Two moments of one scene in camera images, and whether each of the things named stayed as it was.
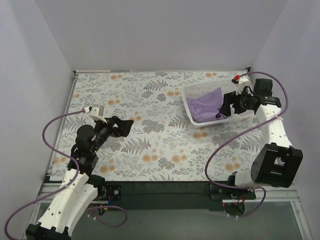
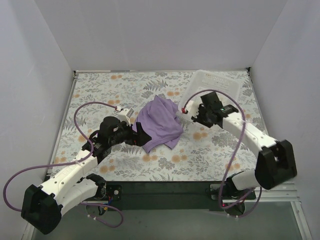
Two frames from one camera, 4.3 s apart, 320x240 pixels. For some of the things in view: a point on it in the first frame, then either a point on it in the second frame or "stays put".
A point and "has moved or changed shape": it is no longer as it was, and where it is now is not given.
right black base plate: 214,191 stays put
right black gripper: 233,104 → 200,115
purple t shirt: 205,107 has moved or changed shape
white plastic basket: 227,87 has moved or changed shape
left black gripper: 113,127 → 136,135
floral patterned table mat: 161,145 stays put
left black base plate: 109,192 stays put
